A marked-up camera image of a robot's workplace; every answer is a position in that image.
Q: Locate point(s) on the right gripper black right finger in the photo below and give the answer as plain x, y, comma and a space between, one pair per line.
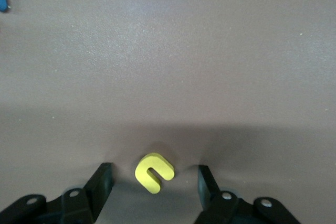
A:
225, 208

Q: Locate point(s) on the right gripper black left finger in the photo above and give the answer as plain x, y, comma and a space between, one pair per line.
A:
78, 205

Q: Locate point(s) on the yellow letter u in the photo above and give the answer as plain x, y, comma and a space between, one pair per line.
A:
155, 159

